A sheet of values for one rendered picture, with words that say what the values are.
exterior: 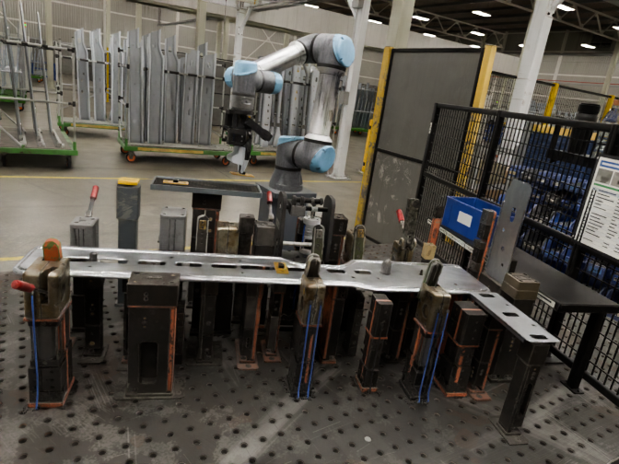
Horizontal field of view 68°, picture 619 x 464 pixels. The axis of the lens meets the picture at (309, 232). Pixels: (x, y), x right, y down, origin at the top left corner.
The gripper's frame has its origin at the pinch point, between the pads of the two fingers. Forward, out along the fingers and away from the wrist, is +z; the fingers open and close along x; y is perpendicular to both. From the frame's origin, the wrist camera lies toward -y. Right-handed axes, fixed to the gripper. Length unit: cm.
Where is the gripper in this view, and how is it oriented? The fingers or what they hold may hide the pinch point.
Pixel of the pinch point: (242, 168)
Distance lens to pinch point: 163.9
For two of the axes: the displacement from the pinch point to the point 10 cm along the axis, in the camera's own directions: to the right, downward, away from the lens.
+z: -1.3, 9.5, 2.9
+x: 4.9, 3.2, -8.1
